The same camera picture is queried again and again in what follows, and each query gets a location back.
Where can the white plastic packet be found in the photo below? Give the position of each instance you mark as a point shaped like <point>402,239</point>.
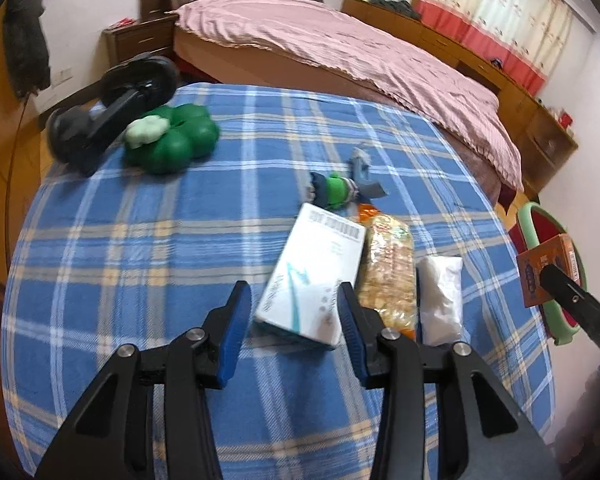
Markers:
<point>440,295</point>

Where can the grey blue plastic toy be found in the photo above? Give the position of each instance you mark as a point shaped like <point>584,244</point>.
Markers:
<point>362,175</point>

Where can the white wall socket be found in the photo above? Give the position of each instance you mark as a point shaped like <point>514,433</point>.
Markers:
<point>63,77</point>

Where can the blue plaid tablecloth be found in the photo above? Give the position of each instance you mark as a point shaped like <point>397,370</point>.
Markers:
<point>155,260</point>

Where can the cream and red curtain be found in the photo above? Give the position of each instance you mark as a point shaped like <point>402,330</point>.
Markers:
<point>495,5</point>

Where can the black jacket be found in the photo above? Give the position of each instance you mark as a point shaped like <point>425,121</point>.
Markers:
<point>25,45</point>

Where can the small red box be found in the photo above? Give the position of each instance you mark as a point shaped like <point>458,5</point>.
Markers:
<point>566,120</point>

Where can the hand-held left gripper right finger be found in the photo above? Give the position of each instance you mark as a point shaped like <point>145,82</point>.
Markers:
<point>352,330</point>

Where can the orange snack packet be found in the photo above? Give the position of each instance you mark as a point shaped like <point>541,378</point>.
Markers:
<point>387,270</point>

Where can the black suction phone holder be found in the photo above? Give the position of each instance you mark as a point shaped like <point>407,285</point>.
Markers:
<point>115,110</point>

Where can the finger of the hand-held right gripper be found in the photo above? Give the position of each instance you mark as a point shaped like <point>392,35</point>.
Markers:
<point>565,290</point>

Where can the dark clothes pile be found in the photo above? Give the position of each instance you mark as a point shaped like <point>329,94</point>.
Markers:
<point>395,9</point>

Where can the small figure with green hat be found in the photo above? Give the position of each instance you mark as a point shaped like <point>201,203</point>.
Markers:
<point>335,192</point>

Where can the dark wooden nightstand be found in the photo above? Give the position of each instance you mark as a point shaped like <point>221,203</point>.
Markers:
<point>140,40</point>

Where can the white teal cardboard box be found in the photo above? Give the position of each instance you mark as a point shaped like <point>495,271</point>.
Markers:
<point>310,270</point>

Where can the green clover toy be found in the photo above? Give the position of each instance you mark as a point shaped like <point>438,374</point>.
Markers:
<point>190,135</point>

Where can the long low wooden cabinet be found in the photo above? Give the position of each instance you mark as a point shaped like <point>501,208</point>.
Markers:
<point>510,95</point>

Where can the pink bedspread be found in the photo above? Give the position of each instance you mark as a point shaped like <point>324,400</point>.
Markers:
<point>340,50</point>

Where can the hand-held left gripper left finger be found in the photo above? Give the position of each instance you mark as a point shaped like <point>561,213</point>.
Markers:
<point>232,330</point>

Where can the red bin with green rim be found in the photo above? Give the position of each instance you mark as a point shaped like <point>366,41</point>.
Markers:
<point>542,227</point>

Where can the small red pink item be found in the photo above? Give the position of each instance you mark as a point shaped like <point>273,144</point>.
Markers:
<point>122,23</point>

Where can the orange cardboard box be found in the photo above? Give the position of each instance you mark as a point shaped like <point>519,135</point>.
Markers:
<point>532,270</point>

